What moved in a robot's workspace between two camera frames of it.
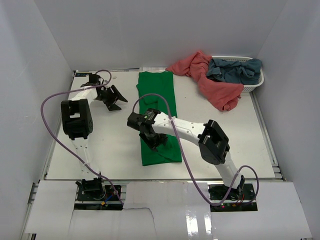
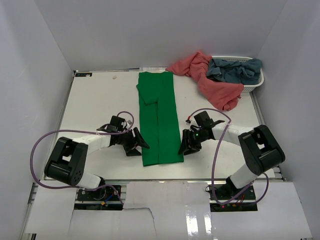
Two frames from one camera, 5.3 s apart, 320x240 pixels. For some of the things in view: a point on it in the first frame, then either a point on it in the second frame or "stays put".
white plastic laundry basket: x=247 y=88 stays put
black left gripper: x=117 y=94 to x=137 y=139
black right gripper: x=163 y=139 to x=185 y=147
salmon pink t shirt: x=223 y=94 stays put
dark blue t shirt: x=246 y=72 stays put
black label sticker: x=82 y=74 stays put
